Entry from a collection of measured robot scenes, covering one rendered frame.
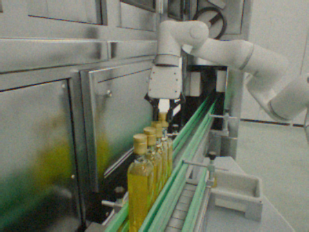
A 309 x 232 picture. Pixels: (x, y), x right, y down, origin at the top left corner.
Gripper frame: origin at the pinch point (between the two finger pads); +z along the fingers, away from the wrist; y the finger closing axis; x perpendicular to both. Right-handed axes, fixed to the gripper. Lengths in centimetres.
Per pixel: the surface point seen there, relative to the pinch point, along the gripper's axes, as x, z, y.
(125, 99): -1.7, -4.2, -12.8
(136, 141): -18.0, 6.2, -0.8
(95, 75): -20.0, -9.3, -12.5
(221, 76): 102, -26, 10
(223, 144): 104, 22, 15
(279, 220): 27, 36, 40
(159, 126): -6.4, 3.1, 1.2
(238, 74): 91, -26, 21
